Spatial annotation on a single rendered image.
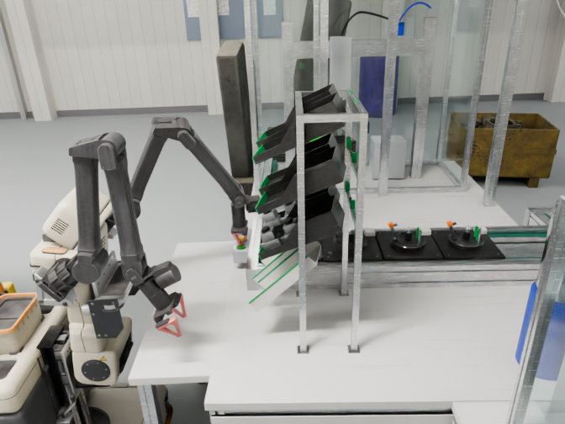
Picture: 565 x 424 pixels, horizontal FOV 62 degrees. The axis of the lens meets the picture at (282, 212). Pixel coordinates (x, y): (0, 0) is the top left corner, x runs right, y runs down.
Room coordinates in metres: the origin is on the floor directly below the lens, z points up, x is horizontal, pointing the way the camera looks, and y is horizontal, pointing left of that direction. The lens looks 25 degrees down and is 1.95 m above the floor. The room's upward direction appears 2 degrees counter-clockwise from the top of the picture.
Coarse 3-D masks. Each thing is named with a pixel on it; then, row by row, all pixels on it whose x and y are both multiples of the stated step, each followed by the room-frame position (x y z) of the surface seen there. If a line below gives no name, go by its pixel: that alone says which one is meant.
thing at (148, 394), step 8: (152, 384) 1.17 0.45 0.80; (144, 392) 1.15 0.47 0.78; (152, 392) 1.15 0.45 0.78; (144, 400) 1.15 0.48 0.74; (152, 400) 1.15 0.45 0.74; (144, 408) 1.15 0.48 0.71; (152, 408) 1.15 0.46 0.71; (160, 408) 1.19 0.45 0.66; (144, 416) 1.15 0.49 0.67; (152, 416) 1.15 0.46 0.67; (160, 416) 1.18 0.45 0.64
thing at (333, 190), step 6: (318, 192) 1.53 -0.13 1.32; (324, 192) 1.52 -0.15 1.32; (330, 192) 1.42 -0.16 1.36; (336, 192) 1.49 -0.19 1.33; (306, 198) 1.53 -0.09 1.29; (312, 198) 1.40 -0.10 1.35; (318, 198) 1.40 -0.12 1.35; (324, 198) 1.39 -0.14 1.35; (294, 204) 1.42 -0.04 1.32; (306, 204) 1.41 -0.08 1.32; (294, 210) 1.41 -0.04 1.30; (282, 216) 1.55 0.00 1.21; (288, 216) 1.42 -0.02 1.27; (294, 216) 1.41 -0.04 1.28; (276, 228) 1.43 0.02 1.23; (282, 228) 1.42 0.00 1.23
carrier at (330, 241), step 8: (352, 232) 1.75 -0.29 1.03; (368, 232) 1.83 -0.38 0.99; (328, 240) 1.80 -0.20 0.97; (336, 240) 1.75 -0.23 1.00; (352, 240) 1.74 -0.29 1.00; (368, 240) 1.79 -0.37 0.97; (376, 240) 1.79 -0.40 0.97; (328, 248) 1.73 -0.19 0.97; (336, 248) 1.72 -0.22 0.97; (352, 248) 1.69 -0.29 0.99; (368, 248) 1.72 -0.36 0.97; (376, 248) 1.72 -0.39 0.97; (328, 256) 1.67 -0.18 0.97; (336, 256) 1.67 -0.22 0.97; (352, 256) 1.66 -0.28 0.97; (368, 256) 1.66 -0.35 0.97; (376, 256) 1.65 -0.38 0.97
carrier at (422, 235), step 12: (408, 228) 1.74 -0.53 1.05; (420, 228) 1.69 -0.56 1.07; (384, 240) 1.79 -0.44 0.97; (396, 240) 1.74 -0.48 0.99; (408, 240) 1.73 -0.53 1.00; (420, 240) 1.73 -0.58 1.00; (432, 240) 1.77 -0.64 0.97; (384, 252) 1.68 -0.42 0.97; (396, 252) 1.68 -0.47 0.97; (408, 252) 1.67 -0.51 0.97; (420, 252) 1.67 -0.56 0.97; (432, 252) 1.67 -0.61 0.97
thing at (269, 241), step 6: (264, 228) 1.35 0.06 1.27; (270, 228) 1.35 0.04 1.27; (264, 234) 1.33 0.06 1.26; (270, 234) 1.32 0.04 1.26; (276, 234) 1.34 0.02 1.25; (264, 240) 1.33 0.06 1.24; (270, 240) 1.32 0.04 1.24; (276, 240) 1.32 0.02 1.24; (282, 240) 1.33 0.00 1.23; (264, 246) 1.33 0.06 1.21; (270, 246) 1.33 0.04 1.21; (276, 246) 1.32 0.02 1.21
